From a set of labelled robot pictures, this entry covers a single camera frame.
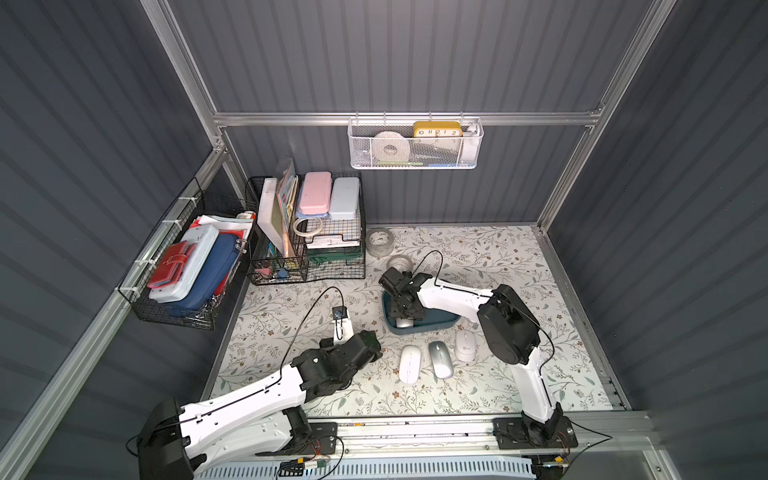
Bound white wire wall basket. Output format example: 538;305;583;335
347;115;485;170

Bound clear tape roll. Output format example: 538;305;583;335
365;228;395;258
387;254;414;272

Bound pink pencil case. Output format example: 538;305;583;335
298;171;333;216

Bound white flat case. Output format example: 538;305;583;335
149;225;219;303

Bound white round computer mouse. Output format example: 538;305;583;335
454;330;477;363

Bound light blue pencil case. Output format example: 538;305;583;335
328;177;360;221

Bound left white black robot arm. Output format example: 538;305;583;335
136;330;382;479

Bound clear tape roll front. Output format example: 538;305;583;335
387;254;414;272

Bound clear tape roll rear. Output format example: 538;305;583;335
365;228;395;258

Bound dark blue pouch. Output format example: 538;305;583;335
165;233;240;317

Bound black wire side basket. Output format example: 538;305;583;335
117;181;257;330

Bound silver grey computer mouse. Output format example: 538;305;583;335
428;341;454;380

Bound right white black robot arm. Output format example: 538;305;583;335
379;267;563;445

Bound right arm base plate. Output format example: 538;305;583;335
492;416;579;451

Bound yellow digital clock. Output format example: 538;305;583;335
413;120;463;138

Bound teal plastic storage box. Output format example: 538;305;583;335
381;292;460;336

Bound white tape roll in basket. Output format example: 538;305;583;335
371;131;411;163

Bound black wire desk organizer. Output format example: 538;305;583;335
248;172;366;286

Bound upright books and folders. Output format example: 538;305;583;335
257;156;298;259

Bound red wallet pouch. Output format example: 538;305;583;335
147;241;195;290

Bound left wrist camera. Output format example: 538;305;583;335
332;306;354;345

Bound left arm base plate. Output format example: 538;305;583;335
256;422;338;457

